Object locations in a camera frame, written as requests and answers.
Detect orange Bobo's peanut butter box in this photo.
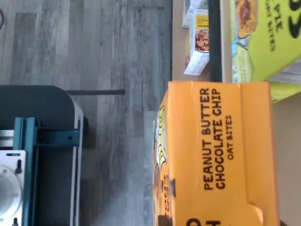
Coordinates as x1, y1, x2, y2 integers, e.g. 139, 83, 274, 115
152, 81, 281, 226

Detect yellow purely elizabeth box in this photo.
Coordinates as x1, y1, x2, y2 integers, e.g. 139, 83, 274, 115
183, 14, 211, 76

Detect blue purely elizabeth box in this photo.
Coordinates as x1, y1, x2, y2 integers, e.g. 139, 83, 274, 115
182, 0, 210, 29

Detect green Bobo's apple pie box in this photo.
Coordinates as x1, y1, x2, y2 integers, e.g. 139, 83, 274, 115
231, 0, 301, 105

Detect black metal floor bar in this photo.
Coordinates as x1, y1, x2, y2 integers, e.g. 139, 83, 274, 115
65, 89, 126, 96

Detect white patterned small boxes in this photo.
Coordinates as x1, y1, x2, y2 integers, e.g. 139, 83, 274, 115
172, 0, 213, 83

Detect black robot cart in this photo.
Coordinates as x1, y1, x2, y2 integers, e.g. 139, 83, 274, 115
0, 85, 89, 226

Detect silver aluminium extrusion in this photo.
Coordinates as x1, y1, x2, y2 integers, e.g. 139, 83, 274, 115
0, 129, 15, 149

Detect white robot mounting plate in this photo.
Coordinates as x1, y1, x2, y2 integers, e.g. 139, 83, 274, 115
0, 150, 27, 226

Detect black metal shelf frame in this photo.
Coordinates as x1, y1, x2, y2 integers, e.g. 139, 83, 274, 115
207, 0, 224, 83

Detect teal aluminium frame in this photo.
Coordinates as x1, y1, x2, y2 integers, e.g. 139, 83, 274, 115
14, 117, 81, 226

